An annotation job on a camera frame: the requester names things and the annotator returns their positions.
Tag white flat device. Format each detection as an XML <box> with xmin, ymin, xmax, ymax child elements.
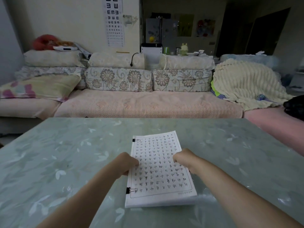
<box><xmin>53</xmin><ymin>45</ymin><xmax>79</xmax><ymax>51</ymax></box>

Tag cream ribbed knit blanket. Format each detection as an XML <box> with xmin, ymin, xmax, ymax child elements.
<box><xmin>212</xmin><ymin>58</ymin><xmax>295</xmax><ymax>111</ymax></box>

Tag green wall picture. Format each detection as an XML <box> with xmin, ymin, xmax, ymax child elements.
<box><xmin>178</xmin><ymin>13</ymin><xmax>194</xmax><ymax>37</ymax></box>

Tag person's left forearm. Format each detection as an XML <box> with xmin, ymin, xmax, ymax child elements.
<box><xmin>36</xmin><ymin>161</ymin><xmax>124</xmax><ymax>228</ymax></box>

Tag red plush toy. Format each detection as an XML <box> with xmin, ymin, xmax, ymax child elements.
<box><xmin>32</xmin><ymin>34</ymin><xmax>76</xmax><ymax>51</ymax></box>

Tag dark door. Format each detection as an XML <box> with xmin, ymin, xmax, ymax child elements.
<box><xmin>245</xmin><ymin>7</ymin><xmax>291</xmax><ymax>56</ymax></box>

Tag green floral tablecloth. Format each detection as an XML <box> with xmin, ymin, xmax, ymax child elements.
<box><xmin>0</xmin><ymin>117</ymin><xmax>304</xmax><ymax>228</ymax></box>

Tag floral sofa back cushion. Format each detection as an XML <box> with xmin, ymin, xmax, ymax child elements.
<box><xmin>85</xmin><ymin>67</ymin><xmax>153</xmax><ymax>92</ymax></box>
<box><xmin>152</xmin><ymin>68</ymin><xmax>213</xmax><ymax>92</ymax></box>
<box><xmin>14</xmin><ymin>66</ymin><xmax>87</xmax><ymax>90</ymax></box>

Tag green blue cloth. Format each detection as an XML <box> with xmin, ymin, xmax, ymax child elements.
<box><xmin>210</xmin><ymin>79</ymin><xmax>229</xmax><ymax>100</ymax></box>

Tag black cable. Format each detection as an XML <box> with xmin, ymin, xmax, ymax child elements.
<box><xmin>131</xmin><ymin>53</ymin><xmax>141</xmax><ymax>67</ymax></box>

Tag wall switch with sticker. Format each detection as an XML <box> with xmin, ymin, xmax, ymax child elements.
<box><xmin>123</xmin><ymin>14</ymin><xmax>139</xmax><ymax>27</ymax></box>

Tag grey refrigerator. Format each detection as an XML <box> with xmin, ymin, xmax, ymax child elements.
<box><xmin>145</xmin><ymin>18</ymin><xmax>179</xmax><ymax>55</ymax></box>

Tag white handwriting practice paper stack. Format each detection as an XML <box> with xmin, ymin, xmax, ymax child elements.
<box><xmin>125</xmin><ymin>130</ymin><xmax>198</xmax><ymax>208</ymax></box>

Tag eye test chart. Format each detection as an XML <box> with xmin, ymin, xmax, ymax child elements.
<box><xmin>103</xmin><ymin>0</ymin><xmax>125</xmax><ymax>47</ymax></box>

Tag yellow pink flowered pillow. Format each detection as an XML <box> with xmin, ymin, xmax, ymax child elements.
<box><xmin>0</xmin><ymin>75</ymin><xmax>82</xmax><ymax>102</ymax></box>

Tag colourful wall picture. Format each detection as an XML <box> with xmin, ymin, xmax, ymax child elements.
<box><xmin>196</xmin><ymin>19</ymin><xmax>216</xmax><ymax>38</ymax></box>

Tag cream lace cushion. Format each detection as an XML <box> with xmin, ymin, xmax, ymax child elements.
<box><xmin>23</xmin><ymin>50</ymin><xmax>84</xmax><ymax>68</ymax></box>
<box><xmin>159</xmin><ymin>54</ymin><xmax>215</xmax><ymax>70</ymax></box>
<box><xmin>88</xmin><ymin>52</ymin><xmax>145</xmax><ymax>70</ymax></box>

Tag pink covered sofa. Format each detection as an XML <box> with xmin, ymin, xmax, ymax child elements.
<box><xmin>0</xmin><ymin>88</ymin><xmax>304</xmax><ymax>157</ymax></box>

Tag white dishes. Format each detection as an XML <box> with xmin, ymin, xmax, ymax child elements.
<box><xmin>186</xmin><ymin>50</ymin><xmax>207</xmax><ymax>57</ymax></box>

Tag light blue quilt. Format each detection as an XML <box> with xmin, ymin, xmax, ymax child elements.
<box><xmin>219</xmin><ymin>54</ymin><xmax>280</xmax><ymax>70</ymax></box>

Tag black bag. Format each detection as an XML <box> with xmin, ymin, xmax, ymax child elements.
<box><xmin>283</xmin><ymin>95</ymin><xmax>304</xmax><ymax>121</ymax></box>

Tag person's right hand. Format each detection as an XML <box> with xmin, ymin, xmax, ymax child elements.
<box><xmin>173</xmin><ymin>148</ymin><xmax>202</xmax><ymax>175</ymax></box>

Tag person's right forearm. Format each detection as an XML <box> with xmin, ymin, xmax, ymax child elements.
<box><xmin>191</xmin><ymin>157</ymin><xmax>303</xmax><ymax>228</ymax></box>

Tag white box appliance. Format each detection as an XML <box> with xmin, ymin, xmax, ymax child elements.
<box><xmin>141</xmin><ymin>43</ymin><xmax>164</xmax><ymax>70</ymax></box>

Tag person's left hand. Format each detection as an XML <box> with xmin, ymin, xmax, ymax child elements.
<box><xmin>114</xmin><ymin>152</ymin><xmax>140</xmax><ymax>177</ymax></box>

